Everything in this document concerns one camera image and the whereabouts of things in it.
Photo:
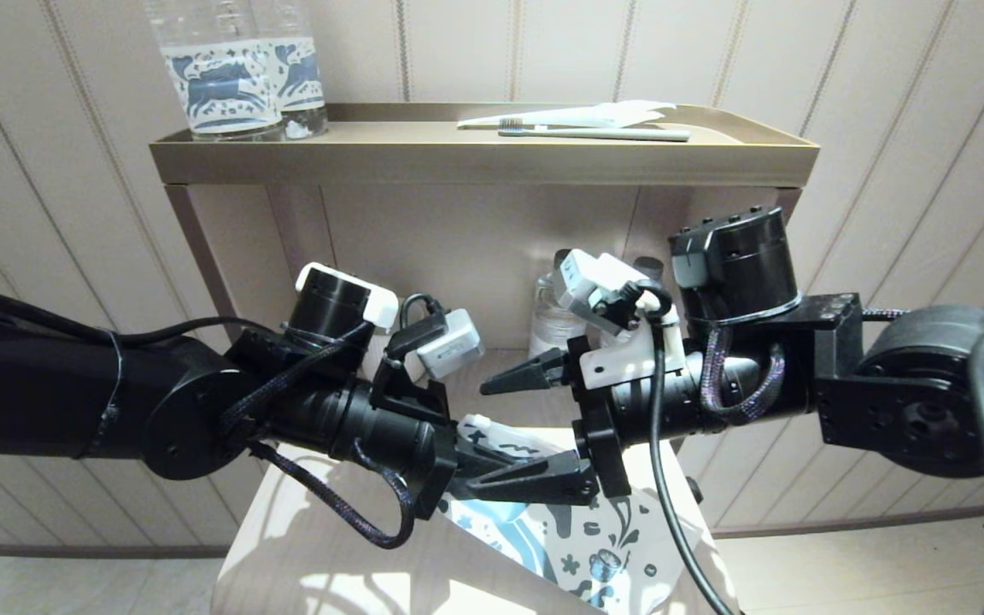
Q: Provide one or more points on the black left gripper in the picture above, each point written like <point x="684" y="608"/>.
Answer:
<point x="439" y="470"/>

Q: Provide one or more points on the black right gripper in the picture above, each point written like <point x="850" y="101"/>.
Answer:
<point x="603" y="444"/>

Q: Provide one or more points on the blue horse print pouch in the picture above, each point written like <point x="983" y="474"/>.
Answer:
<point x="594" y="555"/>

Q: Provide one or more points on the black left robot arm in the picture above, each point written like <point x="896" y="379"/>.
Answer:
<point x="73" y="401"/>

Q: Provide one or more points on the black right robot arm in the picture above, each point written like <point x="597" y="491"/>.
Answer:
<point x="902" y="401"/>

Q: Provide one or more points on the small clear water bottle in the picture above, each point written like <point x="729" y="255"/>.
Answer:
<point x="552" y="316"/>
<point x="654" y="266"/>

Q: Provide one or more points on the small black knob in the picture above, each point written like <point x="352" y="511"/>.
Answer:
<point x="694" y="491"/>

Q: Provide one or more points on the pale green toothbrush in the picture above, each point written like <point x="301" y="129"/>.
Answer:
<point x="612" y="134"/>

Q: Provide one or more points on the brown shelf unit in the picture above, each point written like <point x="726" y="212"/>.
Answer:
<point x="372" y="162"/>

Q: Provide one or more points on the white paper wrapper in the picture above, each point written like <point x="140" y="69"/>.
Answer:
<point x="603" y="115"/>

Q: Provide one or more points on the large horse label water bottle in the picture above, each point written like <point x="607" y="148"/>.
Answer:
<point x="304" y="77"/>
<point x="219" y="85"/>

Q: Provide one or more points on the black left camera bracket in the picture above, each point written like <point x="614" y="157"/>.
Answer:
<point x="407" y="389"/>

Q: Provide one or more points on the white right camera bracket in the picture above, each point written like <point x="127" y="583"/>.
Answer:
<point x="629" y="367"/>

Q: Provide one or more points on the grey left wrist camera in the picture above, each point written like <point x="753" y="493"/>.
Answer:
<point x="453" y="346"/>

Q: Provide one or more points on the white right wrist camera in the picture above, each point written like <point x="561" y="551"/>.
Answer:
<point x="594" y="278"/>

